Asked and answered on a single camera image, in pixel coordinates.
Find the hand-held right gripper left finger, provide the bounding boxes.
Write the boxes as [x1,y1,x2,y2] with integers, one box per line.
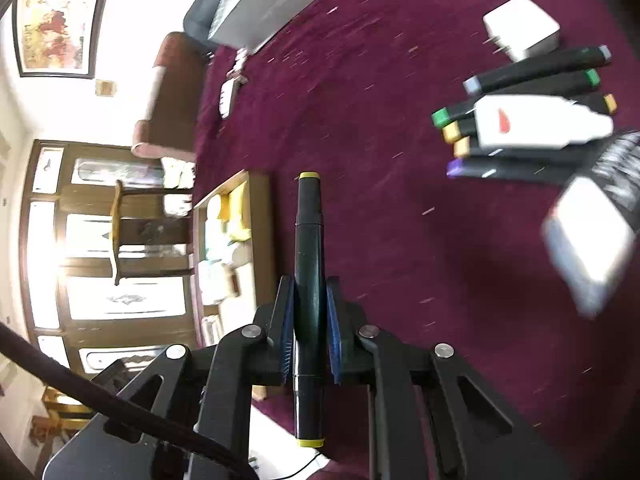
[42,275,296,480]

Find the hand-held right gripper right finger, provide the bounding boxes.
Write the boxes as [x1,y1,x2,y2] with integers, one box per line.
[325,277,573,480]

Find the black marker yellow caps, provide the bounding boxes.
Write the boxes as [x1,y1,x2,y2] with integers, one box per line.
[292,171,327,448]

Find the shallow cardboard box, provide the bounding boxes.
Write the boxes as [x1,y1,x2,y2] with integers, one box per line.
[191,170,276,401]

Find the black marker purple caps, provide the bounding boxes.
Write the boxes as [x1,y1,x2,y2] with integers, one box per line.
[445,157,576,186]

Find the wide white bottle red label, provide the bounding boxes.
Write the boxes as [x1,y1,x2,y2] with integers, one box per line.
[542,175,638,320]

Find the slim white bottle red label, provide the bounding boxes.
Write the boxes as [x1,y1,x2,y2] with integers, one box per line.
[472,95,615,151]

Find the black marker green caps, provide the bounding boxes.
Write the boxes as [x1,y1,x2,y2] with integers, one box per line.
[431,69,601,128]

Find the black printed pouch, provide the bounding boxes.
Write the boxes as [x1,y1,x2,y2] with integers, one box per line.
[545,130,640,241]

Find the black marker amber caps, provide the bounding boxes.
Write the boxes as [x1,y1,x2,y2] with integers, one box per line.
[442,92,618,143]

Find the yellow wooden stand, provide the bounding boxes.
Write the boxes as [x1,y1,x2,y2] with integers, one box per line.
[107,180,193,286]

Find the green printed bag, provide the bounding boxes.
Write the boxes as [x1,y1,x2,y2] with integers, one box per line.
[160,156,197,217]

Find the wooden glass door cabinet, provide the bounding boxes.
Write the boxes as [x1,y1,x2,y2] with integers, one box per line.
[20,139,201,376]

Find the brown armchair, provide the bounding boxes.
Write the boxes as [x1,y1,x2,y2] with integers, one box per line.
[131,31,213,163]

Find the silver flat box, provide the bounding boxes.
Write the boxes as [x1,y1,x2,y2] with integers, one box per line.
[207,0,366,56]

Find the black sofa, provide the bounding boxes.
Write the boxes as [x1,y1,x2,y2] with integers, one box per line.
[182,0,261,53]

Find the black marker grey caps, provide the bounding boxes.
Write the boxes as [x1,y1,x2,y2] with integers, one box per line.
[462,45,612,97]

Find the white power adapter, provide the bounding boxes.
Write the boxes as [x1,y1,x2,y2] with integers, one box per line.
[482,0,561,63]

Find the white key tag with cord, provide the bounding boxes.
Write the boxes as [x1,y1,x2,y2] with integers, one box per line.
[219,47,251,120]

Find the framed wall painting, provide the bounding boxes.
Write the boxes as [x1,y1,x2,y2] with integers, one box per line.
[11,0,121,80]

